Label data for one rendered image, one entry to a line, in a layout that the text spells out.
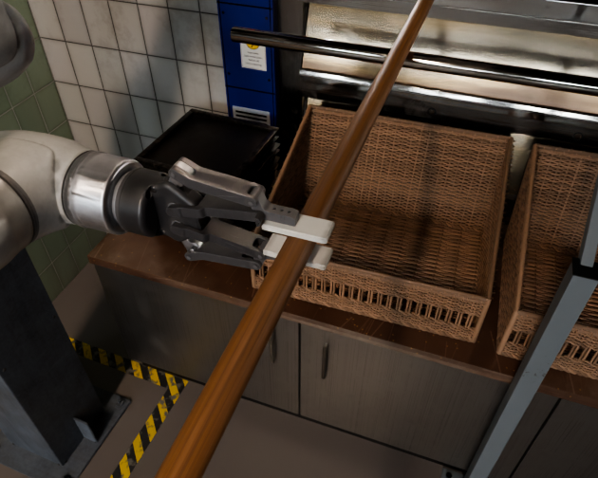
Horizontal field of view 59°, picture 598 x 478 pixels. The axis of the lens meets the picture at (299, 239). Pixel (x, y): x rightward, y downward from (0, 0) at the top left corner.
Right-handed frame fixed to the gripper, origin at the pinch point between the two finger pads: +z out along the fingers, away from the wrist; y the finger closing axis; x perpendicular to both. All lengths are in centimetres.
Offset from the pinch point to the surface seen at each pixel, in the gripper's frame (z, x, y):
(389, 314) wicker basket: 8, -43, 59
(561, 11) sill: 28, -92, 4
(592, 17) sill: 35, -92, 4
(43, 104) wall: -121, -85, 50
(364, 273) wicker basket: 1, -42, 47
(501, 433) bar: 38, -32, 77
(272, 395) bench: -21, -38, 104
